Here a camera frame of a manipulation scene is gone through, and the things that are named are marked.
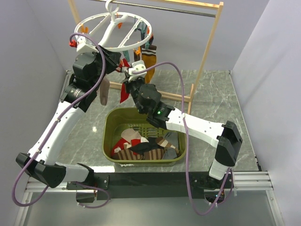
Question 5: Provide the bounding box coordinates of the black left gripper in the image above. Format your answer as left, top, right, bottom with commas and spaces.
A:
91, 45, 122, 91

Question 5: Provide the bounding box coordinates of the white round clip hanger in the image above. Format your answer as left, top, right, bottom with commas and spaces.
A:
72, 0, 153, 52

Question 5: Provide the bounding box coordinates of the red santa sock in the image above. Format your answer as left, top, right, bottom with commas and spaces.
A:
111, 137, 149, 157

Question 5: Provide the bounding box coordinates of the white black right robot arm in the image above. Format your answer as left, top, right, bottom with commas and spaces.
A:
123, 76, 243, 188

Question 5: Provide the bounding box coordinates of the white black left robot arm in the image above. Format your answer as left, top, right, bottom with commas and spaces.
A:
16, 49, 121, 189

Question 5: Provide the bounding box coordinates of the grey-brown striped sock pair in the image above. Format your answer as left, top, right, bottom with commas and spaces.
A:
99, 77, 110, 106

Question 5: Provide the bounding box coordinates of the mustard yellow sock pair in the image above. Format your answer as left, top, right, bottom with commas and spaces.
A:
133, 35, 157, 68

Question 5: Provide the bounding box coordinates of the beige sock in basket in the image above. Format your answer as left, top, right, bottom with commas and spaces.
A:
121, 128, 142, 142

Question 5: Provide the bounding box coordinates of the olive green plastic basket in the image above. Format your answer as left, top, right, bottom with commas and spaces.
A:
102, 107, 186, 167

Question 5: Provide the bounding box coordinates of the black sock in basket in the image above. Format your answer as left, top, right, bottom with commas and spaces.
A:
129, 142, 162, 155

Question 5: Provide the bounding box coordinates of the brown striped sock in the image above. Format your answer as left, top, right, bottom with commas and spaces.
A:
143, 137, 172, 160
113, 149, 143, 161

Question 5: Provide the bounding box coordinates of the wooden clothes rack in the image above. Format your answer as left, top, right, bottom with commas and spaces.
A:
67, 0, 224, 113

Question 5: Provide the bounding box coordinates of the grey sock in basket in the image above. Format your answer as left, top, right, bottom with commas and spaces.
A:
162, 131, 179, 160

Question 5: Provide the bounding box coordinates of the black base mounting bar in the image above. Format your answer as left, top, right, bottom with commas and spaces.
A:
66, 171, 236, 201

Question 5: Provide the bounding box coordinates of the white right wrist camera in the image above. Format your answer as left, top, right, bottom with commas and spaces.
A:
128, 60, 147, 77

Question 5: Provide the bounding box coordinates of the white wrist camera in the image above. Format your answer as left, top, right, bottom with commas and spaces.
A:
128, 60, 147, 77
69, 36, 98, 54

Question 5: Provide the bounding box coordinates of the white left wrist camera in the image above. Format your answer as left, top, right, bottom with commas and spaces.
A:
69, 36, 98, 54

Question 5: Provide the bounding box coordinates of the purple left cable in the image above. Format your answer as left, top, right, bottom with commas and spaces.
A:
11, 32, 105, 207

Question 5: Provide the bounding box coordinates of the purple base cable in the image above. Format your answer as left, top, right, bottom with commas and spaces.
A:
75, 181, 111, 209

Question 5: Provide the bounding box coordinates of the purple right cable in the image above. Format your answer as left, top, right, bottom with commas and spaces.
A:
131, 61, 235, 216

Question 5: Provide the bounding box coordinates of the aluminium rail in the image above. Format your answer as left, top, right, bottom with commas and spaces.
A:
25, 171, 274, 193

